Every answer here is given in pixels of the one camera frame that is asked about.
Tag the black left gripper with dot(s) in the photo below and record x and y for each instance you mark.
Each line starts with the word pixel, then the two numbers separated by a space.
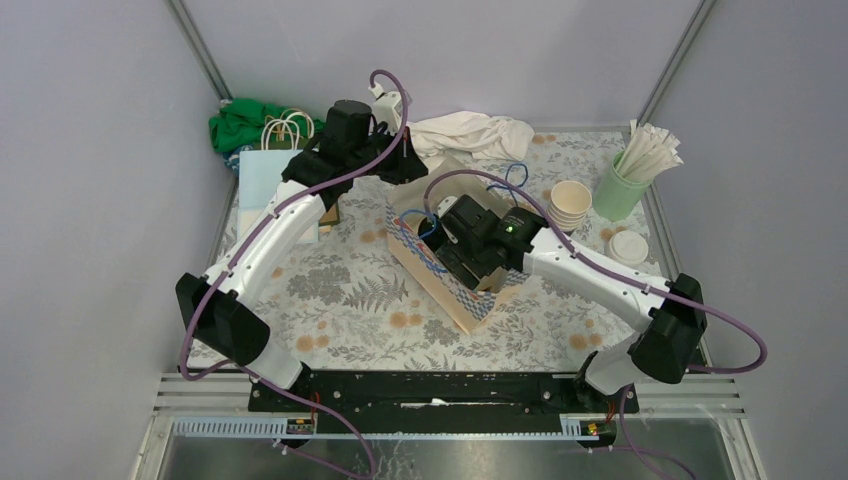
pixel 408 165

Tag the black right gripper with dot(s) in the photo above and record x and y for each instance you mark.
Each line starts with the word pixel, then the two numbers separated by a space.
pixel 451 253

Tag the blue checkered paper bag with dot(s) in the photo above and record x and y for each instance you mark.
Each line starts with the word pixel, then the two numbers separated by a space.
pixel 436 237

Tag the stack of black paper cups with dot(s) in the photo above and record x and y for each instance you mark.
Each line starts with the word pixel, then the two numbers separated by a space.
pixel 569 204

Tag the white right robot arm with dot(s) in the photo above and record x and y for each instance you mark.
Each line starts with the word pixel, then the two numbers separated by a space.
pixel 666 333

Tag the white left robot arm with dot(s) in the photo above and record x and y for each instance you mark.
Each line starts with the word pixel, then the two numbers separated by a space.
pixel 217 307

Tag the white cloth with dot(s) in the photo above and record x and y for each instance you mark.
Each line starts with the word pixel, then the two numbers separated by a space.
pixel 482 136

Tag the floral tablecloth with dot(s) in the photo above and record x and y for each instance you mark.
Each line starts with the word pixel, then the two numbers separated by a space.
pixel 345 302

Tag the green straw holder cup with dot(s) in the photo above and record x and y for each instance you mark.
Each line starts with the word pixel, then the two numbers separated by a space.
pixel 615 197

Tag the light blue paper bag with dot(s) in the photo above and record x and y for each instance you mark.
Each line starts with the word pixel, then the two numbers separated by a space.
pixel 260 174

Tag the stack of white lids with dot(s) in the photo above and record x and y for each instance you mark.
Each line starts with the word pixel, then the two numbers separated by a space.
pixel 627 248

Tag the green cloth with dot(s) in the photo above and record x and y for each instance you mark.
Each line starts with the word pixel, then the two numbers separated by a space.
pixel 240 121

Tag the bundle of white wrapped straws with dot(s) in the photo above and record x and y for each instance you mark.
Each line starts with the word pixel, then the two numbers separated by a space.
pixel 650 151

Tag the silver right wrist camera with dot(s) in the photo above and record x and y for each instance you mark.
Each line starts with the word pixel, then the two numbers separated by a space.
pixel 445 205

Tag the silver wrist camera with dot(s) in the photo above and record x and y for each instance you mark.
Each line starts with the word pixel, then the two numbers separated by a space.
pixel 387 106
pixel 445 205

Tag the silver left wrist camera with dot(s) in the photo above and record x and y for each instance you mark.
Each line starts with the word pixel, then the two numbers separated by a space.
pixel 387 106

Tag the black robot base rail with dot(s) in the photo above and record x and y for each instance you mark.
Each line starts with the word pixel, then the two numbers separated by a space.
pixel 431 402

